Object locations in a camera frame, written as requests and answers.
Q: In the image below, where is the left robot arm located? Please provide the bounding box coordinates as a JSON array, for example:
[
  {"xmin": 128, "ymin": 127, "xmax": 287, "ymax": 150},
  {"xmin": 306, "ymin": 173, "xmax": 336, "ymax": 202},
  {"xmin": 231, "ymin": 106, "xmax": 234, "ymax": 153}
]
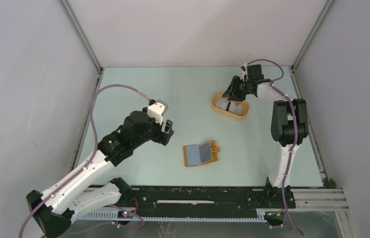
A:
[{"xmin": 26, "ymin": 111, "xmax": 174, "ymax": 238}]

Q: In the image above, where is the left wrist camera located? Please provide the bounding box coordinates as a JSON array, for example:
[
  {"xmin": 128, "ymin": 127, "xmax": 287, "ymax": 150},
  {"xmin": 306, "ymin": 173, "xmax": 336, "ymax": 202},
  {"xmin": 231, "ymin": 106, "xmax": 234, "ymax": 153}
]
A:
[{"xmin": 147, "ymin": 99, "xmax": 168, "ymax": 125}]

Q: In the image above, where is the left controller board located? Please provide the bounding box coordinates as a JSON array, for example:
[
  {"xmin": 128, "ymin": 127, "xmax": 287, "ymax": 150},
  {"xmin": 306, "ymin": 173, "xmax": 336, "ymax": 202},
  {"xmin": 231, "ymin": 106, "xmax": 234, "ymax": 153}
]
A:
[{"xmin": 117, "ymin": 211, "xmax": 134, "ymax": 220}]

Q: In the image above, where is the orange leather card holder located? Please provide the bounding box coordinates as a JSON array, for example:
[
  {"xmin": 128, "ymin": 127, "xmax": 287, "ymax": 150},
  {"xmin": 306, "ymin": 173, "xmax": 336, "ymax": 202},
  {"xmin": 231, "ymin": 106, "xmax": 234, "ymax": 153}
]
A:
[{"xmin": 183, "ymin": 140, "xmax": 221, "ymax": 167}]

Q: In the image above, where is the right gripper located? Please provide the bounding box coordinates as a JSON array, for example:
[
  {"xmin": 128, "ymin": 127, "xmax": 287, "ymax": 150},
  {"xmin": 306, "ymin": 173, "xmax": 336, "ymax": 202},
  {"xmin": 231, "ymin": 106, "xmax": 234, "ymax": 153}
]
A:
[{"xmin": 222, "ymin": 75, "xmax": 251, "ymax": 102}]

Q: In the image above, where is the controller board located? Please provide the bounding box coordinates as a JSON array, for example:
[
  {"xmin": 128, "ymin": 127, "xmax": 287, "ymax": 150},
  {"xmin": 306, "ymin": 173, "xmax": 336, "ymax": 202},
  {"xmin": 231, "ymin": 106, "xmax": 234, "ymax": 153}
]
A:
[
  {"xmin": 117, "ymin": 211, "xmax": 134, "ymax": 220},
  {"xmin": 265, "ymin": 212, "xmax": 285, "ymax": 220}
]

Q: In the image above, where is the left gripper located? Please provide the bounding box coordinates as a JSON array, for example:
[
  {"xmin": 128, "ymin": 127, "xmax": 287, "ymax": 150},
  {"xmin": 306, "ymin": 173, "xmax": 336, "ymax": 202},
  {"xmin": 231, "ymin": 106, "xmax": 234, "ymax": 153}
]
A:
[{"xmin": 132, "ymin": 113, "xmax": 173, "ymax": 148}]

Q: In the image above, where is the aluminium frame rail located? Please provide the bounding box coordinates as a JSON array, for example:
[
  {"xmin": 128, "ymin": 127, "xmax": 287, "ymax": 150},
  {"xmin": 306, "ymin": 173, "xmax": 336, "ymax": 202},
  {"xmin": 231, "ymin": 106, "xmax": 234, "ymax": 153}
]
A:
[{"xmin": 48, "ymin": 187, "xmax": 350, "ymax": 221}]

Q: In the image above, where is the right controller board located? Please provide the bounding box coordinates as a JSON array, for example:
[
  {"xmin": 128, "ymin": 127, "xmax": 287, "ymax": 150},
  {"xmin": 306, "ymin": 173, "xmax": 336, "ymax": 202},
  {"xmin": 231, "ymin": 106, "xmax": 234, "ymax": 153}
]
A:
[{"xmin": 265, "ymin": 212, "xmax": 285, "ymax": 220}]

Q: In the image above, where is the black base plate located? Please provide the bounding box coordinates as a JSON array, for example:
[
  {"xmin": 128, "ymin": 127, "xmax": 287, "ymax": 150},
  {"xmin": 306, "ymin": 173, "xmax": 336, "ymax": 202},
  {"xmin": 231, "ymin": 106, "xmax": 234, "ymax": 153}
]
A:
[{"xmin": 116, "ymin": 186, "xmax": 296, "ymax": 219}]

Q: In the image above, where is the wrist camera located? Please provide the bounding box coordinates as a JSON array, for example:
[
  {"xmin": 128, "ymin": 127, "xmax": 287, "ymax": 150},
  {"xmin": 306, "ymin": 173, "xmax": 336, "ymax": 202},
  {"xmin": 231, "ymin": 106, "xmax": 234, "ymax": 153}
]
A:
[
  {"xmin": 147, "ymin": 99, "xmax": 168, "ymax": 125},
  {"xmin": 240, "ymin": 64, "xmax": 248, "ymax": 81}
]

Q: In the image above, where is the tan oval tray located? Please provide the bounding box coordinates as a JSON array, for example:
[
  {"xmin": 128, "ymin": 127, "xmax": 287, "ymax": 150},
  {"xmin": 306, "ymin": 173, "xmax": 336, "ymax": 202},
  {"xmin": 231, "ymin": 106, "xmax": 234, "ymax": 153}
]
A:
[{"xmin": 211, "ymin": 93, "xmax": 250, "ymax": 120}]

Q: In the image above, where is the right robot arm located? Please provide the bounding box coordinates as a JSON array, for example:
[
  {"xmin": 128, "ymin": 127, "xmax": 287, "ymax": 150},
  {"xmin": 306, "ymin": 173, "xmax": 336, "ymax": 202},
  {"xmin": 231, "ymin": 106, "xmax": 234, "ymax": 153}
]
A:
[{"xmin": 222, "ymin": 64, "xmax": 309, "ymax": 207}]

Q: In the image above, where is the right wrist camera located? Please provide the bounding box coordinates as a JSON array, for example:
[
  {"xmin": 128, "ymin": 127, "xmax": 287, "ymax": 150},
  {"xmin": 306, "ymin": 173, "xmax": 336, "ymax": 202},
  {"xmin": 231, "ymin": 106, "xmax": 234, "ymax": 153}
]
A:
[{"xmin": 240, "ymin": 64, "xmax": 248, "ymax": 81}]

